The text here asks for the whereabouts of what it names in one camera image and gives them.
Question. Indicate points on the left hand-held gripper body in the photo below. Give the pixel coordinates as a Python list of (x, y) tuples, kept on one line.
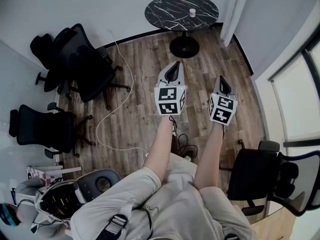
[(167, 101)]

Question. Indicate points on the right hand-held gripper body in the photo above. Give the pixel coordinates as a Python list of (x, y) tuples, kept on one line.
[(221, 110)]

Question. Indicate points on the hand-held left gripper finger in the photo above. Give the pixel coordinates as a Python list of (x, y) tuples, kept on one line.
[(182, 77), (162, 74)]

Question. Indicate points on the white plastic cup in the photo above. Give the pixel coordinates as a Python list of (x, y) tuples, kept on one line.
[(192, 13)]

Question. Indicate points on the person's left forearm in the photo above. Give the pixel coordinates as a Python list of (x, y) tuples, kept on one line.
[(160, 146)]

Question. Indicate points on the person's right forearm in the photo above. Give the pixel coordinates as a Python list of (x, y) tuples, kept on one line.
[(211, 156)]

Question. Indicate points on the round black marble table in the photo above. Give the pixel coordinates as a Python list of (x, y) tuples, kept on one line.
[(175, 11)]

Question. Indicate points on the window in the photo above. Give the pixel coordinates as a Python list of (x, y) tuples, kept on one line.
[(297, 99)]

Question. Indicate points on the black mesh office chair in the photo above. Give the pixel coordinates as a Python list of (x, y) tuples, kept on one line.
[(255, 171), (45, 129), (92, 71), (43, 49)]

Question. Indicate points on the white curtain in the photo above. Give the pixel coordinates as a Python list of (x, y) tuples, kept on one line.
[(233, 14)]

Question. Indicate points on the person's light shirt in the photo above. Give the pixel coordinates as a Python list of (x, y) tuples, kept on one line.
[(180, 204)]

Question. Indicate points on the light wooden desk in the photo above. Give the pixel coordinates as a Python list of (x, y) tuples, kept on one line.
[(272, 226)]

